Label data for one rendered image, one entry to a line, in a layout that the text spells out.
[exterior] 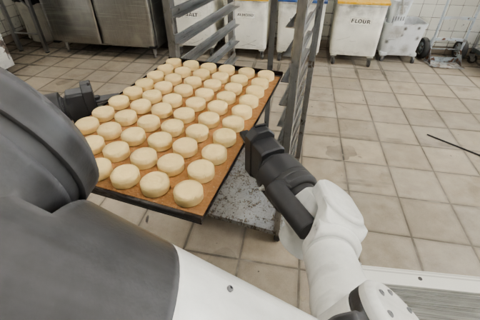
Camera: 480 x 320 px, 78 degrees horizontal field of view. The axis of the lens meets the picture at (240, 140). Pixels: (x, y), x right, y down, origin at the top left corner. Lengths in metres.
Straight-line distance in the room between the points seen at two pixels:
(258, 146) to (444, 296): 0.40
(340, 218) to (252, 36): 3.48
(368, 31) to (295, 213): 3.45
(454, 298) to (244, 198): 1.20
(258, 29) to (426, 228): 2.73
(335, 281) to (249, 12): 3.52
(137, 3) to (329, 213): 3.61
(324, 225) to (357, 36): 3.48
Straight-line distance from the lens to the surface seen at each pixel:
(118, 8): 3.99
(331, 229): 0.41
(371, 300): 0.25
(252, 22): 3.76
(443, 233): 2.05
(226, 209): 1.63
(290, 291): 1.57
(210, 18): 1.41
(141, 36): 3.96
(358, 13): 3.74
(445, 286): 0.64
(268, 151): 0.55
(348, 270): 0.36
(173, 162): 0.57
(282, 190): 0.47
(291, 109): 1.09
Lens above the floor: 1.38
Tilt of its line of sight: 36 degrees down
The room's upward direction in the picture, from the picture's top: straight up
